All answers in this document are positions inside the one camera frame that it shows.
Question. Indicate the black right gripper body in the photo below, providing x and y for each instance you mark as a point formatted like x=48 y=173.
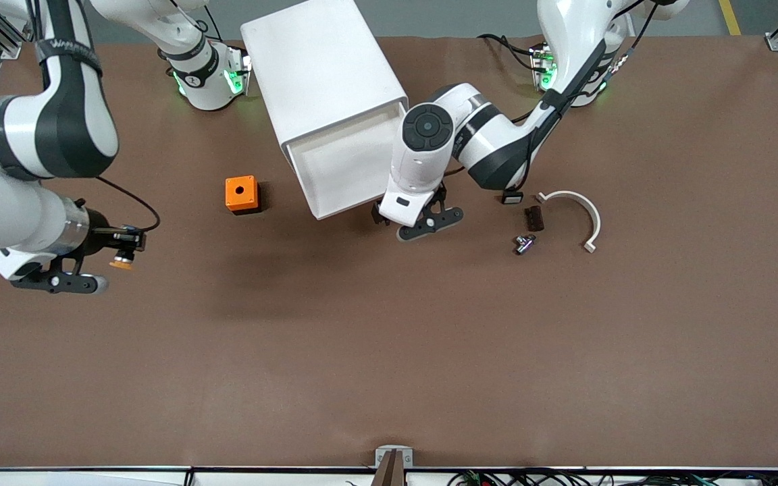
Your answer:
x=96 y=231

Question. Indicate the orange capped push button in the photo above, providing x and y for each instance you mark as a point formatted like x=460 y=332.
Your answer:
x=121 y=264

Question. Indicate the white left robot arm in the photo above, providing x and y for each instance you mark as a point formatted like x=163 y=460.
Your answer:
x=497 y=142

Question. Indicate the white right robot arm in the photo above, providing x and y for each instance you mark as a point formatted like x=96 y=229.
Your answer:
x=17 y=135

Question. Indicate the silver metal fitting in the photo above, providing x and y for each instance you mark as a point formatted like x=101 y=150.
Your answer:
x=525 y=244

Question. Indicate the brown terminal block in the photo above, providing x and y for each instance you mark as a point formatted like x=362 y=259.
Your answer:
x=535 y=219

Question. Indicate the orange box with hole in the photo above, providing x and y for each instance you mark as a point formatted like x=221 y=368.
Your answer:
x=232 y=200

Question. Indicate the brown table cover sheet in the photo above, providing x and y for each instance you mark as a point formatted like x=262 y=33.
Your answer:
x=389 y=337

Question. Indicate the white curved plastic arc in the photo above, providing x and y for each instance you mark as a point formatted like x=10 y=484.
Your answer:
x=588 y=208

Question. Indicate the black and white push-button switch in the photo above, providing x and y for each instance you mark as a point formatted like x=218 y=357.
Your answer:
x=512 y=198

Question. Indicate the grey metal bracket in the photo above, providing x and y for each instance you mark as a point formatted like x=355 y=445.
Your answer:
x=381 y=455

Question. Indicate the brown post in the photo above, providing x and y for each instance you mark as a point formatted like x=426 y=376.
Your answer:
x=389 y=472

